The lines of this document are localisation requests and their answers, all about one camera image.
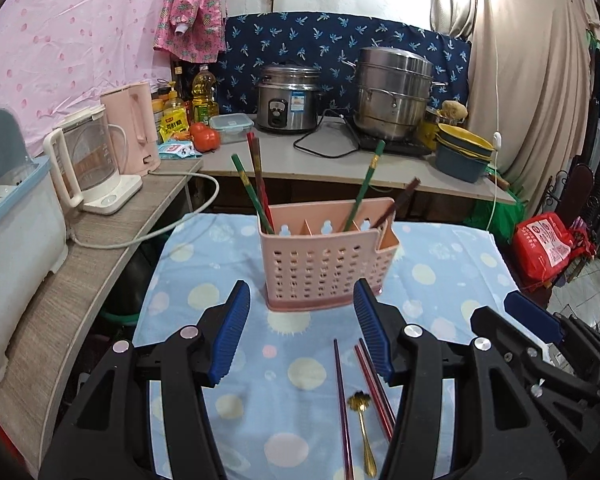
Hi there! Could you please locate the pink electric kettle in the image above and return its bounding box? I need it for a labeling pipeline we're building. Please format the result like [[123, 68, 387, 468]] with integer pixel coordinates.
[[100, 81, 162, 177]]

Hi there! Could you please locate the blue planet print tablecloth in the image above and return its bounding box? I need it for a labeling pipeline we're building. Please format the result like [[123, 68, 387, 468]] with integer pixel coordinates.
[[130, 212, 546, 480]]

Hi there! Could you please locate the clear food container blue lid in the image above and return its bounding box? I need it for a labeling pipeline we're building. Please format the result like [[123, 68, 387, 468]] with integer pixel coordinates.
[[209, 114, 255, 145]]

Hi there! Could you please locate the white cable with switch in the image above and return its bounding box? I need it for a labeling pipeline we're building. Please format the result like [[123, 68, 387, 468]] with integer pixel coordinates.
[[485, 25, 503, 231]]

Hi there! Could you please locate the pink dotted wall sheet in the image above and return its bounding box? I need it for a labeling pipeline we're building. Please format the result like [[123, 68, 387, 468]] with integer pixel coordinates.
[[0, 0, 181, 131]]

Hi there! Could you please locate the steel steamer pot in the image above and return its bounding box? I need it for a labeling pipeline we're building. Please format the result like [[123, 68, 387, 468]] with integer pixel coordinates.
[[342, 46, 448, 142]]

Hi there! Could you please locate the white dish drainer box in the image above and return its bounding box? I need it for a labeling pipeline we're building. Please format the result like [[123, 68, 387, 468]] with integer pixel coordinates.
[[0, 107, 68, 383]]

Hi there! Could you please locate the grey wood-grain side counter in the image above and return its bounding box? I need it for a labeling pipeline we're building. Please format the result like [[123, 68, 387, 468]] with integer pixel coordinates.
[[0, 157, 203, 478]]

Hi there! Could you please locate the cooking oil bottle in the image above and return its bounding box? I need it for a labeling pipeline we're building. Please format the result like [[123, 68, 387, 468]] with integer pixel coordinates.
[[192, 65, 218, 123]]

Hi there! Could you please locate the black power cable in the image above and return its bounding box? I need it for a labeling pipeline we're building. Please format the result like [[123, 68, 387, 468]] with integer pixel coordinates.
[[294, 115, 361, 158]]

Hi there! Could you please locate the yellow tin can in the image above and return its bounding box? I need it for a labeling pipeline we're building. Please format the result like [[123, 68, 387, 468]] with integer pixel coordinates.
[[420, 107, 443, 148]]

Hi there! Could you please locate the green plastic bag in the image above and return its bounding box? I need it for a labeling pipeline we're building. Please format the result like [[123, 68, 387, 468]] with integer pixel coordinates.
[[462, 190, 528, 241]]

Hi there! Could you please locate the red chopstick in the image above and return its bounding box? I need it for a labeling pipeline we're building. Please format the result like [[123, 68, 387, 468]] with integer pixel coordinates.
[[355, 344, 396, 443], [246, 131, 268, 213]]

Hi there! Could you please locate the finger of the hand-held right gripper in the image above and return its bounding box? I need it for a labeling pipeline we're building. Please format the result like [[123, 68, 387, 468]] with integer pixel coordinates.
[[470, 306, 600, 402], [504, 292, 600, 376]]

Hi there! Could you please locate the teal snack packet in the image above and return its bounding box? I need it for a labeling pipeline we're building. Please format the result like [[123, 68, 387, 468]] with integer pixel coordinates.
[[157, 140, 196, 158]]

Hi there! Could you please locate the red printed bag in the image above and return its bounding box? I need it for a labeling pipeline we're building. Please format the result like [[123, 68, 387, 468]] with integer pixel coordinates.
[[511, 212, 581, 281]]

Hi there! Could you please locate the red tomato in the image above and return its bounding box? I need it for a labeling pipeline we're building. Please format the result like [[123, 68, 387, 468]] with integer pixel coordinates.
[[189, 122, 220, 152]]

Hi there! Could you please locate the pink pineapple print garment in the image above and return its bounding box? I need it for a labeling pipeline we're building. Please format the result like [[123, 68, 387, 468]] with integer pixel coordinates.
[[154, 0, 228, 63]]

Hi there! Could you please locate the white kettle power cord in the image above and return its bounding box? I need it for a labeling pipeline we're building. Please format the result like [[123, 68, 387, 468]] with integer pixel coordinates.
[[67, 170, 220, 249]]

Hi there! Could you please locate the yellow-lined blue bowl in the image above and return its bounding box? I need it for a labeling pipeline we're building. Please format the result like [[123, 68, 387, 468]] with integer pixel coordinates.
[[437, 122, 496, 151]]

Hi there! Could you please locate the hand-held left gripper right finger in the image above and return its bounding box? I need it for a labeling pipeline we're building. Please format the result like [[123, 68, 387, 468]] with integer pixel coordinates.
[[353, 279, 568, 480]]

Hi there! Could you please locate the dark wooden chair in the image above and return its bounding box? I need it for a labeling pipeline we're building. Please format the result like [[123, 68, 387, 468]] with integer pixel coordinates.
[[545, 165, 596, 241]]

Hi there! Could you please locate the steel rice cooker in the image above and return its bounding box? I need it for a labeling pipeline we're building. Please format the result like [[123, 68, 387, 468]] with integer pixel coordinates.
[[256, 64, 325, 135]]

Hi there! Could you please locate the glass kettle white base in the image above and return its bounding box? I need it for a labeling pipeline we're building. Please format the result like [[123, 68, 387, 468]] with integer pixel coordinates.
[[43, 105, 144, 216]]

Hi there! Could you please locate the black induction cooktop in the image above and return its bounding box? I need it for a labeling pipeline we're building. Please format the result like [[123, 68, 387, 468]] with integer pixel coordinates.
[[350, 125, 436, 156]]

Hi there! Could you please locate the green chopstick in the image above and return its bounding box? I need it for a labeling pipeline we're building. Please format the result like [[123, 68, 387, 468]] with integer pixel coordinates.
[[342, 140, 387, 233], [231, 154, 276, 235]]

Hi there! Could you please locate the yellow label bottle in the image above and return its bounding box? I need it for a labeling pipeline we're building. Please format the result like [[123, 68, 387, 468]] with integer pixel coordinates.
[[162, 87, 191, 136]]

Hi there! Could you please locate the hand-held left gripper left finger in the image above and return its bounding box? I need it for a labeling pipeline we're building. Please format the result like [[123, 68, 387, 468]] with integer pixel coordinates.
[[37, 280, 251, 480]]

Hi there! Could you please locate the pink perforated utensil holder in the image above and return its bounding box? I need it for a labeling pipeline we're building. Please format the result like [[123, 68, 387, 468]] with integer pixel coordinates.
[[258, 197, 401, 313]]

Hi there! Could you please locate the gold flower spoon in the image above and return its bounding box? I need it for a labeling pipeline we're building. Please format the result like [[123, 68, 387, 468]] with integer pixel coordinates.
[[347, 390, 378, 478]]

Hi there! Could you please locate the dark blue bowl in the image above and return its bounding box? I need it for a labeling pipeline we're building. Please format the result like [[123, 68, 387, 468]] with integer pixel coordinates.
[[434, 145, 491, 183]]

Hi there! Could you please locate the grey rear counter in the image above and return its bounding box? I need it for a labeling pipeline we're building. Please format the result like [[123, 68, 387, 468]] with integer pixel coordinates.
[[200, 115, 516, 206]]

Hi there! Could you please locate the navy leaf print cloth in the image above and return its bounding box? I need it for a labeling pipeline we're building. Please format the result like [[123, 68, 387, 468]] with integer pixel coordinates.
[[215, 12, 473, 116]]

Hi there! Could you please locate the beige curtain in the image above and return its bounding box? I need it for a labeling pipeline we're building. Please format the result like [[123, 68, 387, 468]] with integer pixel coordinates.
[[432, 0, 600, 221]]

